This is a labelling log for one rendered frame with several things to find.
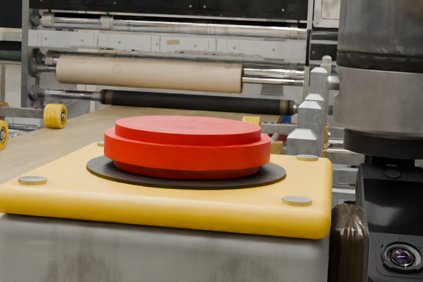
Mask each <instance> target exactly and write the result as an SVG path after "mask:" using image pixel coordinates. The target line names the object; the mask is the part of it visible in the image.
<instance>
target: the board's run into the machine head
mask: <svg viewBox="0 0 423 282"><path fill-rule="evenodd" d="M106 108H116V109H126V110H146V111H166V112H177V113H197V114H207V115H227V116H259V117H261V118H278V119H279V122H281V121H282V119H283V118H284V116H283V115H264V114H252V113H232V112H221V111H201V110H181V109H170V108H150V107H139V106H119V105H112V106H109V107H106Z"/></svg>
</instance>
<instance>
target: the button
mask: <svg viewBox="0 0 423 282"><path fill-rule="evenodd" d="M270 154H271V138H270V137H269V136H267V135H265V134H262V133H261V127H260V126H259V125H256V124H253V123H248V122H244V121H238V120H229V119H223V118H210V117H200V116H136V117H130V118H122V119H119V120H117V121H115V128H110V129H107V130H106V131H105V132H104V155H105V156H107V157H108V158H110V159H112V160H114V165H115V166H116V167H117V168H119V169H121V170H124V171H127V172H132V173H135V174H141V175H146V176H154V177H160V178H173V179H228V178H239V177H244V176H249V175H251V174H255V173H257V172H258V171H259V166H261V165H265V164H267V163H268V162H269V161H270Z"/></svg>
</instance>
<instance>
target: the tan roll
mask: <svg viewBox="0 0 423 282"><path fill-rule="evenodd" d="M37 71H38V72H53V73H56V75H57V80H58V81H59V82H60V83H63V84H85V85H96V86H118V87H139V88H151V89H172V90H183V91H205V92H216V93H238V94H240V93H242V90H243V86H244V83H246V84H267V85H279V86H301V87H303V82H304V78H296V77H273V76H250V75H242V71H243V65H242V64H222V63H209V62H186V61H173V60H149V59H126V58H113V57H89V56H76V55H61V56H60V57H59V58H58V61H57V65H52V64H38V65H37Z"/></svg>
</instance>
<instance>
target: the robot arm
mask: <svg viewBox="0 0 423 282"><path fill-rule="evenodd" d="M337 49H338V51H337V58H336V64H337V65H336V72H337V73H338V74H339V75H340V77H335V76H329V77H327V78H326V80H325V87H326V88H327V89H329V90H338V92H336V94H335V95H334V105H333V117H332V121H333V122H334V123H335V124H336V125H339V126H340V127H342V128H345V129H344V137H343V146H342V147H343V148H344V149H346V150H348V151H351V152H355V153H358V154H364V163H361V164H360V166H359V168H358V172H357V177H356V190H355V194H356V200H347V199H338V205H339V204H352V205H358V206H361V207H362V208H363V209H364V210H365V212H366V218H367V222H368V230H369V237H370V242H371V243H370V252H369V269H368V282H423V168H421V167H415V159H418V160H419V159H423V0H341V6H340V15H339V32H338V41H337Z"/></svg>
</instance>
